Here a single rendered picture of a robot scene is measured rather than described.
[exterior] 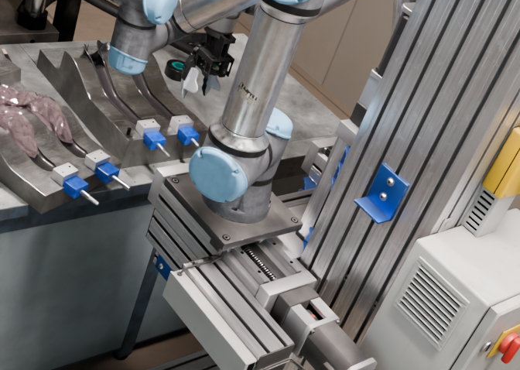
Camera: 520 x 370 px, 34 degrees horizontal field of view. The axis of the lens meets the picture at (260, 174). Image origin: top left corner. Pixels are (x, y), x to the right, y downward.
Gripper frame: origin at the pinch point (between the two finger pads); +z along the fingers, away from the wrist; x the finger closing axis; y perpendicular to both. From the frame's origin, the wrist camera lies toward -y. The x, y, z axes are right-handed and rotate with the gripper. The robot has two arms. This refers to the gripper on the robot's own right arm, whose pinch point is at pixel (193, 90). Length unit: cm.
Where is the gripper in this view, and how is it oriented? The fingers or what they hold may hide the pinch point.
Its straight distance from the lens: 223.6
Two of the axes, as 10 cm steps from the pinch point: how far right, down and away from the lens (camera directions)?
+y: 5.8, 6.0, -5.5
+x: 7.5, -1.4, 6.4
